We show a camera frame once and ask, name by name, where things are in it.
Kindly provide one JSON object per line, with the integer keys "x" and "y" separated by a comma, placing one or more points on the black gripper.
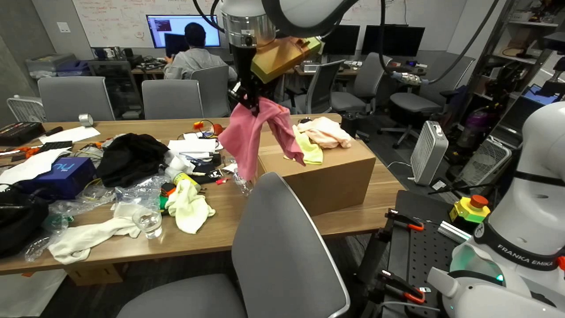
{"x": 244, "y": 68}

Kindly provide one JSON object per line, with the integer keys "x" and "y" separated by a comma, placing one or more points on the pink t-shirt with orange print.
{"x": 244, "y": 142}

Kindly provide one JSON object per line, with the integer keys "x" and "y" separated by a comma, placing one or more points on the peach t-shirt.
{"x": 327, "y": 133}

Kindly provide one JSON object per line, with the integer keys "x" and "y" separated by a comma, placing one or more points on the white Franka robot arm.
{"x": 518, "y": 206}

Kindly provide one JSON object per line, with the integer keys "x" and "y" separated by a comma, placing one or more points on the large cardboard box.
{"x": 336, "y": 177}

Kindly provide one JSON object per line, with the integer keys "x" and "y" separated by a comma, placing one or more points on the blue box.
{"x": 59, "y": 177}

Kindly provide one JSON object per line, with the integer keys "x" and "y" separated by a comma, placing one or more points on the orange toy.
{"x": 205, "y": 128}

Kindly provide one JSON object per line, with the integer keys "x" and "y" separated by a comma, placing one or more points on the seated person in grey hoodie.
{"x": 196, "y": 62}

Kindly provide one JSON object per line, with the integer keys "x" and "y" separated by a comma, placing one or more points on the white paper stack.
{"x": 196, "y": 146}

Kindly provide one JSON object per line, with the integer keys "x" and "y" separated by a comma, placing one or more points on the lit computer monitor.
{"x": 177, "y": 24}

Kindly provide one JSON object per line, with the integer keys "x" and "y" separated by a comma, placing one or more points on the wooden computer desk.
{"x": 353, "y": 71}

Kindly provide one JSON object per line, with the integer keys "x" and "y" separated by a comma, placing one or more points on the dark computer monitor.
{"x": 394, "y": 41}
{"x": 345, "y": 41}

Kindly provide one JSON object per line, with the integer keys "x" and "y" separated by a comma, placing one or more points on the pale yellow-green cloth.
{"x": 189, "y": 206}

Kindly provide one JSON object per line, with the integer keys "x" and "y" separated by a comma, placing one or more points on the black garment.
{"x": 133, "y": 160}

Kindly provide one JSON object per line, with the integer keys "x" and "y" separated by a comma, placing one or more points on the whiteboard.
{"x": 117, "y": 24}

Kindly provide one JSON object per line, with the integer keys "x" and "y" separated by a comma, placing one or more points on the clear plastic cup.
{"x": 150, "y": 225}

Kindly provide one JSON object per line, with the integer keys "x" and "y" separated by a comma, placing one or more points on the crumpled clear plastic bag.
{"x": 106, "y": 197}

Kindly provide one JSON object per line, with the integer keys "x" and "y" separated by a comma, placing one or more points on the white paper sheet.
{"x": 32, "y": 165}
{"x": 71, "y": 135}

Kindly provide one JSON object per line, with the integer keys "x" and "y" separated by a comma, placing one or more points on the white space heater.
{"x": 428, "y": 153}

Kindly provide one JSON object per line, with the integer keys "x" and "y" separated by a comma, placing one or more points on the white cloth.
{"x": 81, "y": 239}

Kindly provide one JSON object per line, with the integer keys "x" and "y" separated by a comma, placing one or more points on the black flat case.
{"x": 20, "y": 133}

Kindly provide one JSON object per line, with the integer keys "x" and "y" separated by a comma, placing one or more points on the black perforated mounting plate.
{"x": 424, "y": 253}

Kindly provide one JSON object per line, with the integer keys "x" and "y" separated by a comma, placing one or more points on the grey space heater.
{"x": 486, "y": 161}

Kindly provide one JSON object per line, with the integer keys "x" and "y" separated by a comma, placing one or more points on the yellow emergency stop button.
{"x": 470, "y": 209}

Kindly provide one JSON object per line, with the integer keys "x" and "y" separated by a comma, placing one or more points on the black bag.
{"x": 20, "y": 221}

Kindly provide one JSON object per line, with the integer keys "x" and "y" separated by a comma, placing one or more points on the metal storage shelf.
{"x": 530, "y": 54}

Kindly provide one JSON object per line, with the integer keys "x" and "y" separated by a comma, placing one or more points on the wall switch plate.
{"x": 64, "y": 27}

